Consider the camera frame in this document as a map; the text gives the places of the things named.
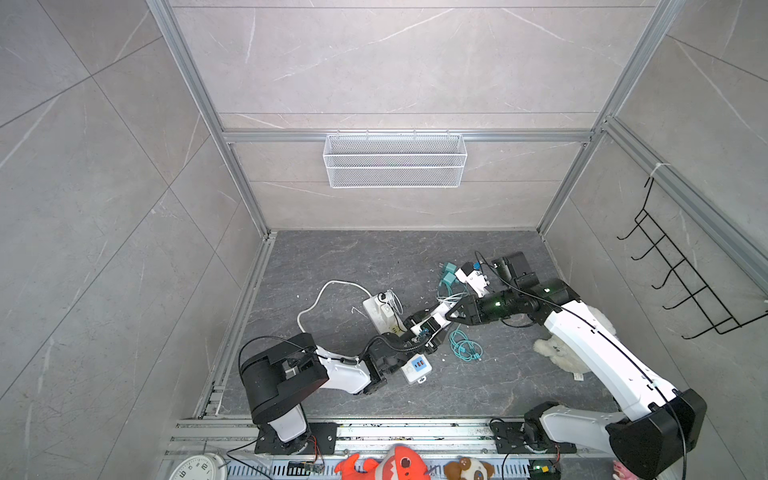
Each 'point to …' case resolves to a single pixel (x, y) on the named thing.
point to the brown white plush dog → (468, 469)
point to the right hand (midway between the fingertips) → (451, 313)
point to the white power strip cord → (321, 292)
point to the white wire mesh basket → (395, 161)
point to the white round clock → (205, 466)
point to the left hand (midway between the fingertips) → (445, 308)
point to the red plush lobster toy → (401, 463)
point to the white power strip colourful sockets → (386, 314)
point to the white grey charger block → (440, 314)
